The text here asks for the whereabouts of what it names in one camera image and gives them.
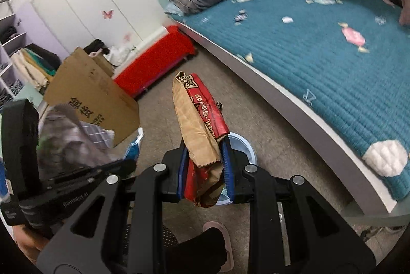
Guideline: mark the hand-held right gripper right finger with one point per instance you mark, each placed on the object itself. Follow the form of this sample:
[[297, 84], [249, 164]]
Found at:
[[229, 171]]

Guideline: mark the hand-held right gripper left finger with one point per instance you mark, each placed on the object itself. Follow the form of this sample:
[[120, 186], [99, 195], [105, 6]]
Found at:
[[182, 171]]

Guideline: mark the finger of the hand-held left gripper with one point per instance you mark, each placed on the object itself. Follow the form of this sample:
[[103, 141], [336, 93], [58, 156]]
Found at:
[[105, 170]]

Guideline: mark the blue white plastic bin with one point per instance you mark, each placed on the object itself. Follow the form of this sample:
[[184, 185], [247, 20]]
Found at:
[[246, 152]]

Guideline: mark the red snack bag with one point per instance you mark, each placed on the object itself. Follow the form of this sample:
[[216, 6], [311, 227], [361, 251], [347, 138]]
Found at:
[[205, 107]]

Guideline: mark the person's left forearm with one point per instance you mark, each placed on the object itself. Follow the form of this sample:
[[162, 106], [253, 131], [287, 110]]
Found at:
[[28, 245]]

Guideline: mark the blue white packet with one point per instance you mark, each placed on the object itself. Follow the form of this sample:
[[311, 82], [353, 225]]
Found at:
[[133, 145]]

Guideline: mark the grey checked tablecloth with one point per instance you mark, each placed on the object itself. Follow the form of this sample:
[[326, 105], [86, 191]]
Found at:
[[73, 139]]

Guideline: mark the pink slipper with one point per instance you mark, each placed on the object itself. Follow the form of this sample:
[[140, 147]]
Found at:
[[217, 226]]

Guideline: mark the black perforated stool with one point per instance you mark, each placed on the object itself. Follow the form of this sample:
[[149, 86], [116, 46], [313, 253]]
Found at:
[[166, 238]]

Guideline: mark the bed with teal cover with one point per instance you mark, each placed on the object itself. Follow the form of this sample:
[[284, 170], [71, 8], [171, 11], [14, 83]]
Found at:
[[288, 120]]

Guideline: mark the large brown cardboard box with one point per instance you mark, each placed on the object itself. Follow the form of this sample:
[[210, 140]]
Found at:
[[96, 91]]

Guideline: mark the pink slipper foot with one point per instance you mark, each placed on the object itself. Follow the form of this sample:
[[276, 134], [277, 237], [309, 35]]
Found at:
[[205, 248]]

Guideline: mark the row of hanging clothes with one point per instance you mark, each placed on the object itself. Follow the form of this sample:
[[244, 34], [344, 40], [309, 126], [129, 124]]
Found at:
[[32, 65]]

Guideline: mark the lilac open shelf unit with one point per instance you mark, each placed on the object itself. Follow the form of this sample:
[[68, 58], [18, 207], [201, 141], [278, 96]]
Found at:
[[9, 46]]

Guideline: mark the red fabric bench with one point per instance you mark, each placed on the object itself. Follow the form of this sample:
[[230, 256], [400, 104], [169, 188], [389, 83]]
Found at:
[[150, 65]]

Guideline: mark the white plastic bag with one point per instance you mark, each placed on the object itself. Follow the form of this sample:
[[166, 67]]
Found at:
[[118, 54]]

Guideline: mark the black clothes heap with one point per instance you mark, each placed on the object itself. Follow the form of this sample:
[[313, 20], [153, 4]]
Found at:
[[96, 46]]

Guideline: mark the white slab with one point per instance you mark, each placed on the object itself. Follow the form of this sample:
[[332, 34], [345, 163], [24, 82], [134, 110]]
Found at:
[[141, 48]]

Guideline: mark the teal quilted bed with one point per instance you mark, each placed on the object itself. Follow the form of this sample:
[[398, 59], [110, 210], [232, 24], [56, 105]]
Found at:
[[304, 69]]

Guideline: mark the pink butterfly sticker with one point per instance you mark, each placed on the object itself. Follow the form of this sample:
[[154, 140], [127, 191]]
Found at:
[[107, 13]]

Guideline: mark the blue striped pillow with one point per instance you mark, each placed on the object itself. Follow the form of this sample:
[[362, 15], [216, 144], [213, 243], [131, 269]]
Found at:
[[173, 9]]

